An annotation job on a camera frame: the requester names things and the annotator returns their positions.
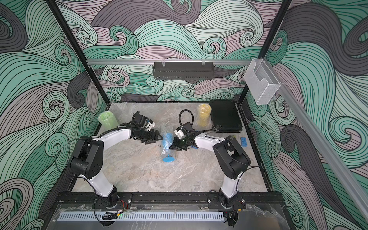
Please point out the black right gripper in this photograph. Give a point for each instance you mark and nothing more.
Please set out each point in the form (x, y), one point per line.
(176, 145)

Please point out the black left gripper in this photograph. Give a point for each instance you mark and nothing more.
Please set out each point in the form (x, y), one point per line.
(153, 138)

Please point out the blue plastic wine glass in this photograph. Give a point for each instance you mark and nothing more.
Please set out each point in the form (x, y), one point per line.
(167, 154)

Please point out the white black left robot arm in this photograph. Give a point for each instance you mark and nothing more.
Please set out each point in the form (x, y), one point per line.
(87, 158)

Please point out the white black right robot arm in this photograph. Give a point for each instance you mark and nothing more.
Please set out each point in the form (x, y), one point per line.
(233, 160)

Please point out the black hard case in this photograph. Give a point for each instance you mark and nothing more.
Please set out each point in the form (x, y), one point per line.
(225, 114)

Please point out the blue toy brick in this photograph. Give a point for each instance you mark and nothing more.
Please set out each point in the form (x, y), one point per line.
(243, 141)

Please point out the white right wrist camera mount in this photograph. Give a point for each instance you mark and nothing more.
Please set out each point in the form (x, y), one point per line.
(179, 133)

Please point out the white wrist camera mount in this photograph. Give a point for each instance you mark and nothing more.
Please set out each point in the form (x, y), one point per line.
(179, 133)
(149, 125)

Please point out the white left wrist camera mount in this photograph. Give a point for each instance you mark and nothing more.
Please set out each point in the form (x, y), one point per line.
(149, 125)

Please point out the black wall tray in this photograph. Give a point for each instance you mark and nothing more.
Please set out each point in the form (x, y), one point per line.
(183, 70)

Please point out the black frame post right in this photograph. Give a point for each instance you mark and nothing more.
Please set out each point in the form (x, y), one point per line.
(275, 27)

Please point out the black frame post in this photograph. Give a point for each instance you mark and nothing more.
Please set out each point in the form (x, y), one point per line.
(275, 27)
(71, 38)

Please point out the clear acrylic wall box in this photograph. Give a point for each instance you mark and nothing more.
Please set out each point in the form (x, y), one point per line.
(261, 80)

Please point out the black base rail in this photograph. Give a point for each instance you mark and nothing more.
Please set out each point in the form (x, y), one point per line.
(212, 200)

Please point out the white slotted cable duct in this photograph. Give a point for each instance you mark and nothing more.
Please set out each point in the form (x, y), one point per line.
(145, 216)

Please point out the black frame post left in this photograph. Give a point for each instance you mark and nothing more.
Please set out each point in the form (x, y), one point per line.
(71, 38)

